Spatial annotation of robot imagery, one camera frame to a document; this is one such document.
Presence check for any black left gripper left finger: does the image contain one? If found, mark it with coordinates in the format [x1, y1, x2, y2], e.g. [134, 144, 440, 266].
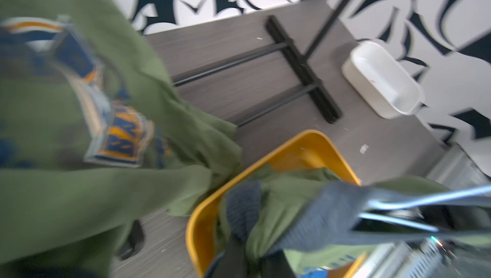
[203, 235, 249, 278]

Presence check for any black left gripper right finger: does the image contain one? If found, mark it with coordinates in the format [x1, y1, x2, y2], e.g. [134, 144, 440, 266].
[259, 251, 296, 278]

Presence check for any blue tank top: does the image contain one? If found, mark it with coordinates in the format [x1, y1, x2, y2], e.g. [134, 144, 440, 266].
[299, 269, 329, 278]

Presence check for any green tank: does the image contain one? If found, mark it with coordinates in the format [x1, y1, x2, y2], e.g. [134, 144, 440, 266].
[1, 0, 241, 277]
[213, 164, 491, 278]

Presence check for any blue wire hanger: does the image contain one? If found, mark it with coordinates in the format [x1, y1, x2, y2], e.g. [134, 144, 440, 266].
[359, 184, 490, 233]

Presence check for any yellow plastic tray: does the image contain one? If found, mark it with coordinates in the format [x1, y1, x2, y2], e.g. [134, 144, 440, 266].
[185, 130, 362, 277]

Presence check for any black clothes rack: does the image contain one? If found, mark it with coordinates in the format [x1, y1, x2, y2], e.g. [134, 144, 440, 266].
[173, 0, 351, 127]

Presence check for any white plastic bin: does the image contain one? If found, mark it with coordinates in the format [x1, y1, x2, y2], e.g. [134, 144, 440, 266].
[341, 41, 424, 120]

